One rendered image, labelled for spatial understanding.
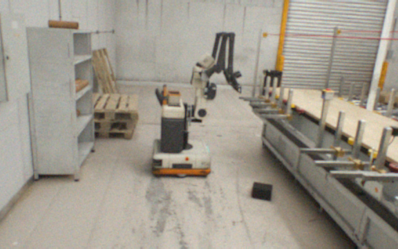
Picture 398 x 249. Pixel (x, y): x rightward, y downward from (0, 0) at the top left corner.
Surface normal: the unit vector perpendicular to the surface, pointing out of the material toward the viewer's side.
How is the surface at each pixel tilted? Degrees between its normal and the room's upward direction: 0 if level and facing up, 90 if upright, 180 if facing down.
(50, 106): 90
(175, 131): 90
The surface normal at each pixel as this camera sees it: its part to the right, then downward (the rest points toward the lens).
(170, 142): 0.11, 0.28
